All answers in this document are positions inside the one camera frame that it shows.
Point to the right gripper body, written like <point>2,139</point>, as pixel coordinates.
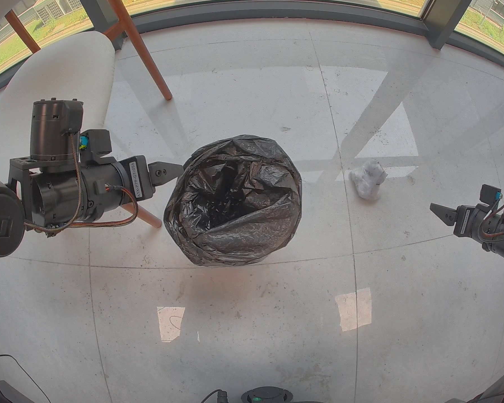
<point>474,225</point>

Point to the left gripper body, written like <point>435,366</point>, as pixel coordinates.
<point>92,191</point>

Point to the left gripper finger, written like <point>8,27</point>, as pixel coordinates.
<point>159,178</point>
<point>161,168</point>

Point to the black plastic bag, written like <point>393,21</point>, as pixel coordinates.
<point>243,237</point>

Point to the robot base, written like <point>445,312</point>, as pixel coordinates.
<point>264,395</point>

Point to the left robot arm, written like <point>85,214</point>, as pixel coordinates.
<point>4,216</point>

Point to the crumpled white paper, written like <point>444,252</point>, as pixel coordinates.
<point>369,183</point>

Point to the white wooden-legged chair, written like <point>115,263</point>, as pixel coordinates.
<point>67,69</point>

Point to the window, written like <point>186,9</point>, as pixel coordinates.
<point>277,6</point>

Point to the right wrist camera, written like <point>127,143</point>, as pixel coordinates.
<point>490,194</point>

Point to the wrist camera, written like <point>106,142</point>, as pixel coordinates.
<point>490,194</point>
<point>98,143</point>

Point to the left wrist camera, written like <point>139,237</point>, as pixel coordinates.
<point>98,143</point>

